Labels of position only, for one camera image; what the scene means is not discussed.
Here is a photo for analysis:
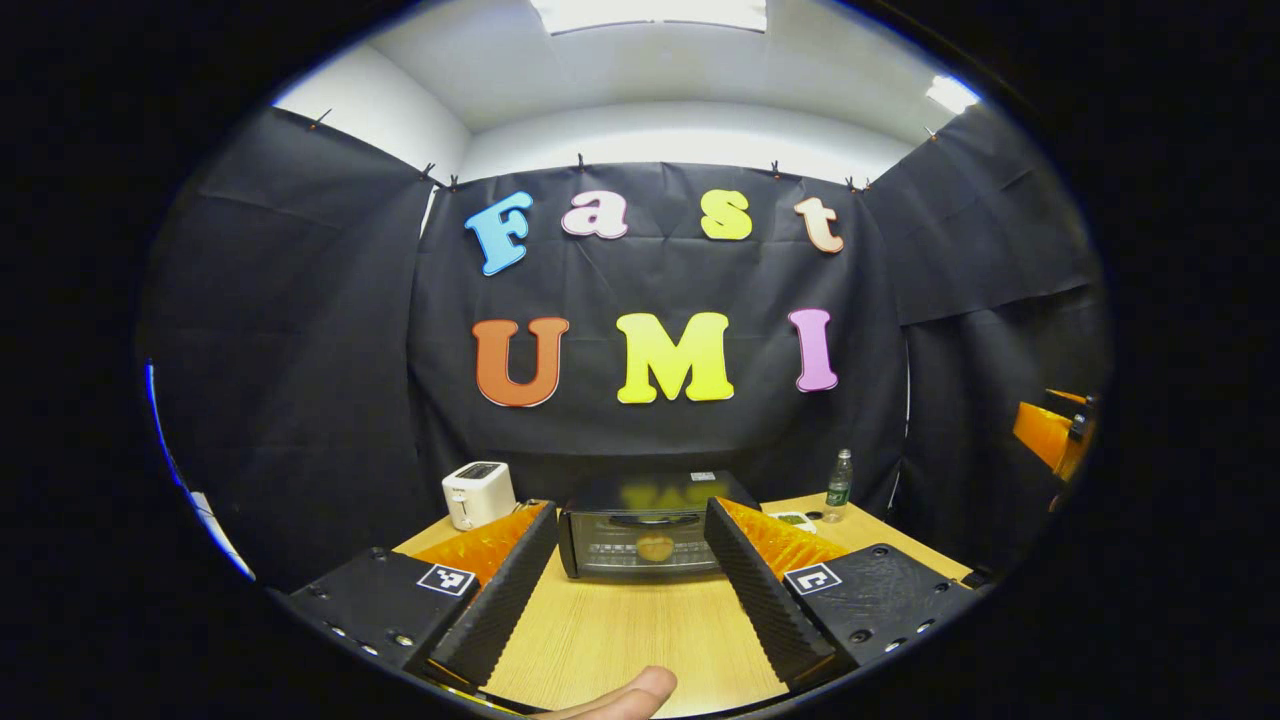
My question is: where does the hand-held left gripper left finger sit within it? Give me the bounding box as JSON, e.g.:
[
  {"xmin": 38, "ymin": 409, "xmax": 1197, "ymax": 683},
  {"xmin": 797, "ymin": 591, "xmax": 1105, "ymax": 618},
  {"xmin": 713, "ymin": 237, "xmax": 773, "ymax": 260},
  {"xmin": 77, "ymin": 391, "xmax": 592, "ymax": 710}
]
[{"xmin": 288, "ymin": 499, "xmax": 559, "ymax": 691}]

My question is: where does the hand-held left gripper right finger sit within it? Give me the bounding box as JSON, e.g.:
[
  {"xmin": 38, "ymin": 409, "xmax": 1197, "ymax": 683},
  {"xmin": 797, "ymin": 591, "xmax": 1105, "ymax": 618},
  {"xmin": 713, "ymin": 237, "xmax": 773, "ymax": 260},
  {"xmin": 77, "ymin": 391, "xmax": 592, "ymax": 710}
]
[{"xmin": 703, "ymin": 497, "xmax": 981, "ymax": 691}]

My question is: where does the black electric oven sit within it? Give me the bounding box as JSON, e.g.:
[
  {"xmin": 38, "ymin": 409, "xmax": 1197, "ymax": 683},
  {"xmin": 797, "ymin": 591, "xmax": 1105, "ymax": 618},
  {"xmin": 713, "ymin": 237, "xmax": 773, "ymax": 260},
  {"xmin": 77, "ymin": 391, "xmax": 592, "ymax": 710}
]
[{"xmin": 557, "ymin": 470, "xmax": 763, "ymax": 581}]

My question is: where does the white toaster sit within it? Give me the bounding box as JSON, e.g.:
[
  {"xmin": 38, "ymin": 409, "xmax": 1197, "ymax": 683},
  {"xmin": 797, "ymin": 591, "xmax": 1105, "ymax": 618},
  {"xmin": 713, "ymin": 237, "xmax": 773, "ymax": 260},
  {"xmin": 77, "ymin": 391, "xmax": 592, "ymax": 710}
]
[{"xmin": 442, "ymin": 461, "xmax": 518, "ymax": 531}]

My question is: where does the clear water bottle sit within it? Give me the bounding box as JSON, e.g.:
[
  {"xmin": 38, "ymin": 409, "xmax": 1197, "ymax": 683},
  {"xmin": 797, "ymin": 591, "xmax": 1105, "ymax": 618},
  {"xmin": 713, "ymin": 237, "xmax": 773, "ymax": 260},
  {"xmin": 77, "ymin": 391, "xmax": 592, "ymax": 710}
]
[{"xmin": 825, "ymin": 449, "xmax": 854, "ymax": 523}]

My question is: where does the black backdrop cloth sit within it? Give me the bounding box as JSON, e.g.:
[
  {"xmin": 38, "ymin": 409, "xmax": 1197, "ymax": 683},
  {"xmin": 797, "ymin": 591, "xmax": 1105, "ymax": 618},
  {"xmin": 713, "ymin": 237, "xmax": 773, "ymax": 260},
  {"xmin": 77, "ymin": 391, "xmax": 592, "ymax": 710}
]
[{"xmin": 135, "ymin": 100, "xmax": 1111, "ymax": 591}]

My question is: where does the small ceiling light panel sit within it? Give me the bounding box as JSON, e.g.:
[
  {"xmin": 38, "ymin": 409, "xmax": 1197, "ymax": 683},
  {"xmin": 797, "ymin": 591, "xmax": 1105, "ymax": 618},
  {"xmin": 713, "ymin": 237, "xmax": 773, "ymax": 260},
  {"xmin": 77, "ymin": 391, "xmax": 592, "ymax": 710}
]
[{"xmin": 925, "ymin": 75, "xmax": 981, "ymax": 114}]

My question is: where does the large ceiling light panel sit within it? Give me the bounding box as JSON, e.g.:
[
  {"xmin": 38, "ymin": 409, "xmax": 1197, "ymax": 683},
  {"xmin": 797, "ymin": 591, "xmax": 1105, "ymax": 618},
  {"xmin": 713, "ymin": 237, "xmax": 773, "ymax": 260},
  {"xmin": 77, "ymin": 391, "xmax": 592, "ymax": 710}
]
[{"xmin": 530, "ymin": 0, "xmax": 769, "ymax": 36}]

